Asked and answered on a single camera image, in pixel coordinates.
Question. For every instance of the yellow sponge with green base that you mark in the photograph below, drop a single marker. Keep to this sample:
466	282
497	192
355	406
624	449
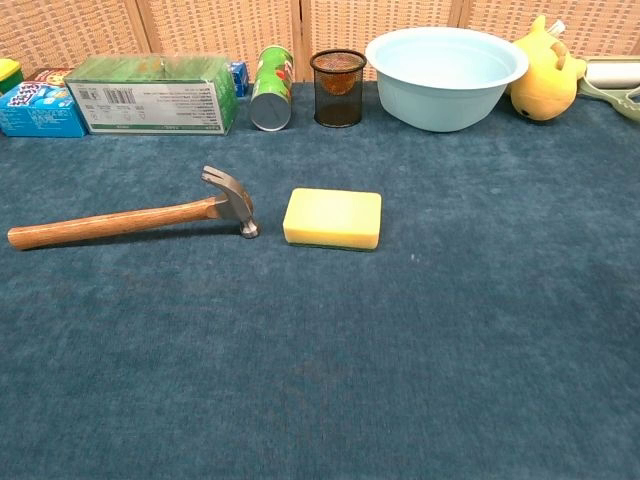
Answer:
330	217

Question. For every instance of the dark blue table cloth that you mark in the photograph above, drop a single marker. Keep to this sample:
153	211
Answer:
320	350

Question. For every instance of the black mesh pen holder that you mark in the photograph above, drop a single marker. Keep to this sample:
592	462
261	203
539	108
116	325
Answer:
337	112

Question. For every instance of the green chips can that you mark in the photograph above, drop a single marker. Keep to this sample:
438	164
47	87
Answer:
272	85

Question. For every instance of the pink and blue cookie box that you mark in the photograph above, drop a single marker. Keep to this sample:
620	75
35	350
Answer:
240	77

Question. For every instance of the light blue plastic basin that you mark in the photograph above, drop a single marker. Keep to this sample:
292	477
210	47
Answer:
445	95

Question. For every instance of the clear box of green packets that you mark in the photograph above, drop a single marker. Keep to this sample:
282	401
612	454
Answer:
150	102

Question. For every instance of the woven rattan folding screen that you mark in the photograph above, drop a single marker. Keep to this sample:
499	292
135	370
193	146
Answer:
200	30

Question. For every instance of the yellow plush toy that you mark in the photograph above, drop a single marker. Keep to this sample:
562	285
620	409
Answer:
542	85

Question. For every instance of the blue snack box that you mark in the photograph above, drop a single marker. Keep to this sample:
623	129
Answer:
35	112

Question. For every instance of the yellow lid green container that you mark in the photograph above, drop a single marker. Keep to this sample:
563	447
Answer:
9	72

